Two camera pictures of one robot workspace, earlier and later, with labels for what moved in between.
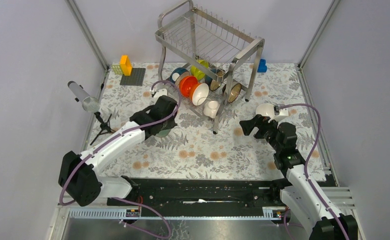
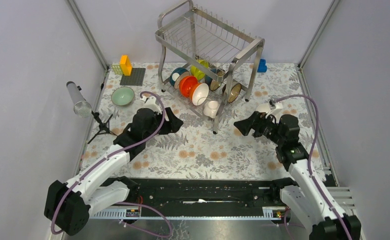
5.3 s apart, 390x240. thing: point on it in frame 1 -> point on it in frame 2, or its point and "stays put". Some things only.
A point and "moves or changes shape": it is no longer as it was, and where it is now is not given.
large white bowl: [265, 110] stays put
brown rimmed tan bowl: [234, 92] stays put
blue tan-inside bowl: [213, 84] stays put
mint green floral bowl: [163, 133] moves or changes shape
